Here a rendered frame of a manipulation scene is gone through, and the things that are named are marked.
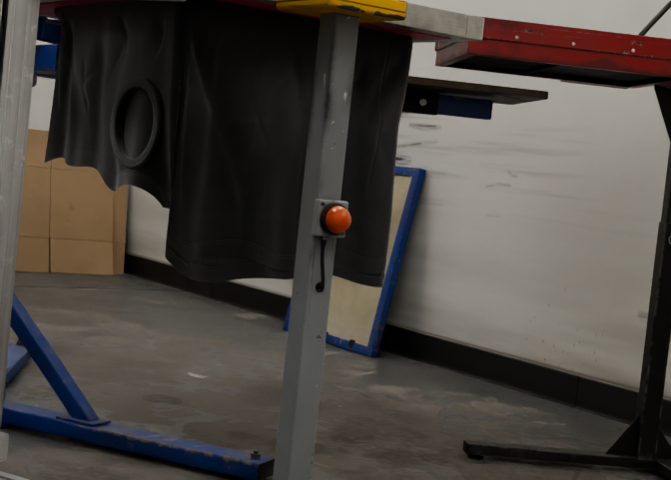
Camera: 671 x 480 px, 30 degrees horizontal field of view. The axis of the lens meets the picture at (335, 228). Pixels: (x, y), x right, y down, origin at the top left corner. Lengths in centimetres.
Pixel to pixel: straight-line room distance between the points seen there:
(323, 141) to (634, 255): 251
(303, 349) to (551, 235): 271
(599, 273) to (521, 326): 40
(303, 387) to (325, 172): 29
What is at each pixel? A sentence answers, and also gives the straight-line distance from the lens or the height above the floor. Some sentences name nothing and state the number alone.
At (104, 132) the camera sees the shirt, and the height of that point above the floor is 74.
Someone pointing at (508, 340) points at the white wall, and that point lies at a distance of 449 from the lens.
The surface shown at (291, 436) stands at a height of 35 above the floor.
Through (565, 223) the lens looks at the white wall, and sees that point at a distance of 431.
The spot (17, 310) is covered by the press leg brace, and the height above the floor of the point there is 29.
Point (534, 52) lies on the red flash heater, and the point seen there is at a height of 104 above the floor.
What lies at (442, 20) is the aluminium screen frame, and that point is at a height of 97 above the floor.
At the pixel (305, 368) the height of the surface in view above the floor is 44.
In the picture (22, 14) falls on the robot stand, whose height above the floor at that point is 85.
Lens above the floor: 73
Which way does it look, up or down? 3 degrees down
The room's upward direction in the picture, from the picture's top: 6 degrees clockwise
